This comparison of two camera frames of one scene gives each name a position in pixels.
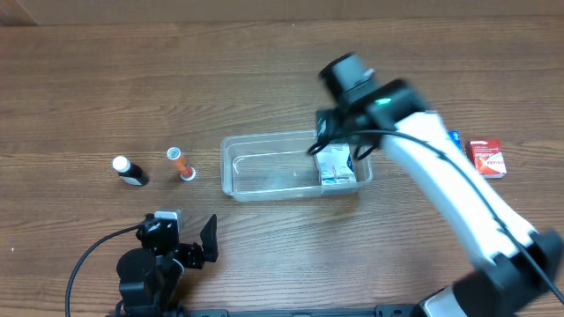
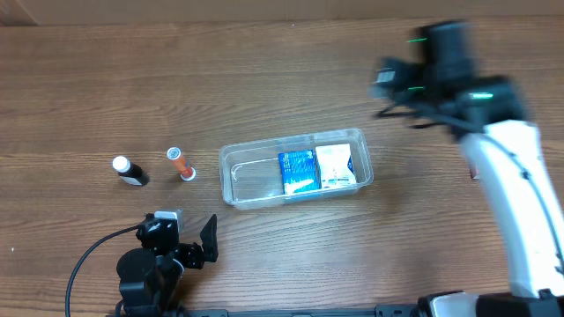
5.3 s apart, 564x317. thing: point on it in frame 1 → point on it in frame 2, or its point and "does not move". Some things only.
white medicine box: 335,165 does not move
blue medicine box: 456,137 → 299,171
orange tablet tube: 187,173 does not move
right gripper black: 324,125 → 417,64
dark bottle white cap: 129,172 does not move
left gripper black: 194,253 does not move
